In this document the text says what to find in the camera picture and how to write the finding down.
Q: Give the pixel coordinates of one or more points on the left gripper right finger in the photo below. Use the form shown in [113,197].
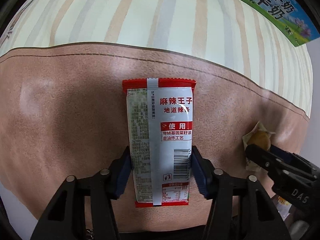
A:
[240,209]

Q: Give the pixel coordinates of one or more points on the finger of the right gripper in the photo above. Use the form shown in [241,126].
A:
[276,168]
[293,160]

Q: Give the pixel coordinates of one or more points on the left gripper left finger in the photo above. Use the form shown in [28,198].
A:
[79,201]

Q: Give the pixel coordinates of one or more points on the orange round pastry packet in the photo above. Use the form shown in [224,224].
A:
[258,139]

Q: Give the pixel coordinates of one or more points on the red white spicy strip packet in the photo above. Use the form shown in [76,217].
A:
[160,125]

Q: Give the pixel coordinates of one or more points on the striped cream bed blanket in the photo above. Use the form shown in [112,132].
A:
[83,79]

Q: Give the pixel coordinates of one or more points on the blue milk cardboard box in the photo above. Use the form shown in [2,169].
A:
[289,17]

